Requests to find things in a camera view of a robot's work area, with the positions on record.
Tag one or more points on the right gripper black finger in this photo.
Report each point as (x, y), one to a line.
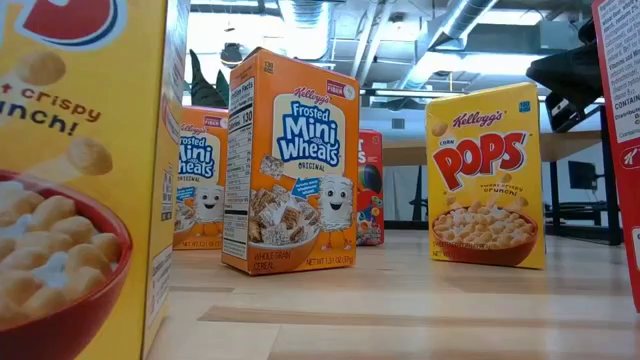
(562, 61)
(565, 87)

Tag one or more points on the black computer monitor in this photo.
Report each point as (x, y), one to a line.
(582, 175)

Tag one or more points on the green plant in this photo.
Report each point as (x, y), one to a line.
(205, 90)

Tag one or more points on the silver ventilation duct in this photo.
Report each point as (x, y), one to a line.
(460, 22)

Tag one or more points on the black dome ceiling lamp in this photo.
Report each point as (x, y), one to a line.
(231, 54)

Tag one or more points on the orange Frosted Mini-Wheats cereal box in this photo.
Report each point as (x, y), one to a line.
(300, 150)
(200, 165)

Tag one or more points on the long ceiling light strip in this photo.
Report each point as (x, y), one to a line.
(420, 93)

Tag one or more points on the yellow Corn Pops cereal box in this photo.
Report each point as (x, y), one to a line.
(75, 150)
(485, 165)

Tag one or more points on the grey wall vent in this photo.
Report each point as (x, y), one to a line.
(397, 123)

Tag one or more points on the black box with white label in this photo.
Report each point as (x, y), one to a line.
(570, 117)

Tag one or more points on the red Froot Loops cereal box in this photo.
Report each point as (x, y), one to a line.
(625, 100)
(371, 190)

